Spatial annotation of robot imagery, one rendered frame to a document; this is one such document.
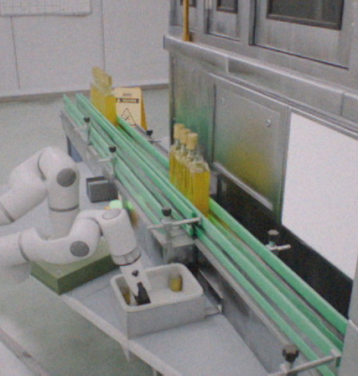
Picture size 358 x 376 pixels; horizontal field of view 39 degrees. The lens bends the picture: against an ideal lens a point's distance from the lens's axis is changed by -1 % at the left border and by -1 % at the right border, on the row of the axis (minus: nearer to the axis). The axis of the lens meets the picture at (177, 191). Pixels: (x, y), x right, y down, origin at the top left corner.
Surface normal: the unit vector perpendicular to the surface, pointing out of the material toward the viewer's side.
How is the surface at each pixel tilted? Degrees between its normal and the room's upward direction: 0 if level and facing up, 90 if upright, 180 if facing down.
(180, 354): 0
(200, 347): 0
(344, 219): 90
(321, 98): 90
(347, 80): 90
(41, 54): 90
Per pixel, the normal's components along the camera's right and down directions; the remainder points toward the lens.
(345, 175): -0.93, 0.15
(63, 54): 0.36, 0.37
